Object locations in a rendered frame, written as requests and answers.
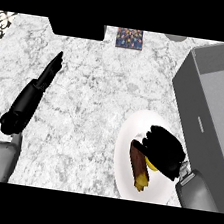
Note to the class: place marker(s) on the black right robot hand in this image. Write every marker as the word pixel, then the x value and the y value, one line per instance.
pixel 164 151

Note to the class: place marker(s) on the grey round object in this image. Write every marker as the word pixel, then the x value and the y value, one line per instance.
pixel 175 37

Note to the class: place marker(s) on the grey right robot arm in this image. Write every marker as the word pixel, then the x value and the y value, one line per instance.
pixel 197 191

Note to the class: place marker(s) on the black and white patterned cloth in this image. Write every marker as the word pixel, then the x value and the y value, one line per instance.
pixel 2 25

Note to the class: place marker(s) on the grey cardboard box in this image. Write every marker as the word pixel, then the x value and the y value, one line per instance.
pixel 209 111

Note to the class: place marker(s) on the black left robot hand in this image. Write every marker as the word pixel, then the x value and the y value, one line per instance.
pixel 26 103

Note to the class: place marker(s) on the yellow lemon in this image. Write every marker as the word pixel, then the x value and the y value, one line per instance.
pixel 150 164

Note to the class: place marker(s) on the white plate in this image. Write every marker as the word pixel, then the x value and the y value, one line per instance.
pixel 130 173

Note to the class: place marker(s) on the black appliance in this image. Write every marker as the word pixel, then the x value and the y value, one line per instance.
pixel 78 29

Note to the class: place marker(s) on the brown and yellow sweet potato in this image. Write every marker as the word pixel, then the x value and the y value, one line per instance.
pixel 138 165

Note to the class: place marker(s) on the dark blue patterned box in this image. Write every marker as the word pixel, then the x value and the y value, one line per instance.
pixel 129 38

